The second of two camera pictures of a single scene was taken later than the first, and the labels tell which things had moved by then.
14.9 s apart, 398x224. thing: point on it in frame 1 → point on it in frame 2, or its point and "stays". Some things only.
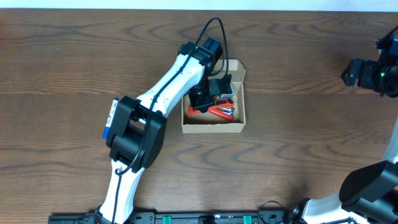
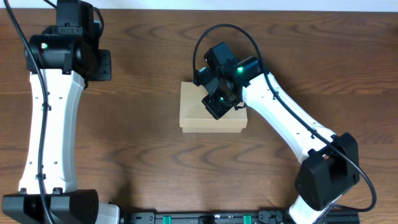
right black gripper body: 354,72 → 216,106
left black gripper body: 203,104 → 104,65
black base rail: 181,217 stays
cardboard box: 208,122 stays
